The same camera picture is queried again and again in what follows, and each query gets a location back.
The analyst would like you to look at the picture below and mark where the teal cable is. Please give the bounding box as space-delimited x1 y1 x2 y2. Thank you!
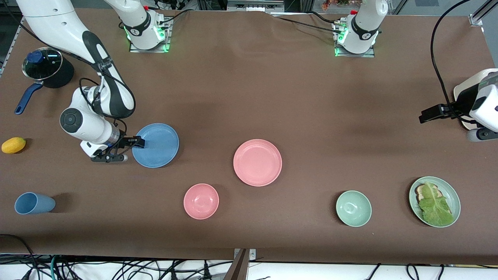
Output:
49 256 61 280

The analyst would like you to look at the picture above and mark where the green bowl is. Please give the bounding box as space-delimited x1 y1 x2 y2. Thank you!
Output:
336 190 372 228

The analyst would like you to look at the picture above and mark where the glass lid blue knob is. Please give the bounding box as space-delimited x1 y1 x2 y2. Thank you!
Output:
22 47 63 81

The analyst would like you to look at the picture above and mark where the metal table bracket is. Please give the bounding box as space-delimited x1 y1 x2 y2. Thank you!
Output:
233 248 257 280

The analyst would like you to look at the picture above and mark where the pink bowl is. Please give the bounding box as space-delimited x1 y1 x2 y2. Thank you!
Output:
183 183 219 220

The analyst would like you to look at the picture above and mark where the orange flower decoration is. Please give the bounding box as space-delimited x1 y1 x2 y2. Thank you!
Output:
321 0 362 11

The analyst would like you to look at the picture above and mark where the aluminium frame profile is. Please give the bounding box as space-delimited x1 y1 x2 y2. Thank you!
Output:
227 0 285 12
0 26 20 76
469 0 498 27

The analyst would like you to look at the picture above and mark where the dark blue saucepan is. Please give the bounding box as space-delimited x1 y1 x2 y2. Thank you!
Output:
14 47 75 116

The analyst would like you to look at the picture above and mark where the blue plate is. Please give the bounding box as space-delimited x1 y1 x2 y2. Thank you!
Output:
132 123 180 168

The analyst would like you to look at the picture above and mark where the green lettuce leaf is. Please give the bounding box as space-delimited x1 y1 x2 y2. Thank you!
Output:
418 181 455 227

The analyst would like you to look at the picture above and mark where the dark metal strut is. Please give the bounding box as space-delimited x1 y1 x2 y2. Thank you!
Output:
224 249 249 280

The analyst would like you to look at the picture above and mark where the bread slice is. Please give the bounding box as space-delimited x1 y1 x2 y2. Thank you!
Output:
415 184 441 203

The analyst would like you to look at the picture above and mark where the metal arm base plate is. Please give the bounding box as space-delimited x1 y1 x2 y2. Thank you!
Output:
129 27 172 53
335 43 376 58

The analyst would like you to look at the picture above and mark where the brown table cover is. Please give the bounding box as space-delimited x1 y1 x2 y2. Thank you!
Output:
0 8 498 266

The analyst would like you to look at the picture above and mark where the blue cup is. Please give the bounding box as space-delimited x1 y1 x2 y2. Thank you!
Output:
14 192 56 215

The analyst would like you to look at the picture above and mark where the green plate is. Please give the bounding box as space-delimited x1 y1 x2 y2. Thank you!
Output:
409 176 461 228

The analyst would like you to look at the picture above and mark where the pink plate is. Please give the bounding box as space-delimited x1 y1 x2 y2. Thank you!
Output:
233 139 282 187

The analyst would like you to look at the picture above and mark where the yellow lemon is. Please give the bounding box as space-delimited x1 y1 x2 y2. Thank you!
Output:
1 137 26 154

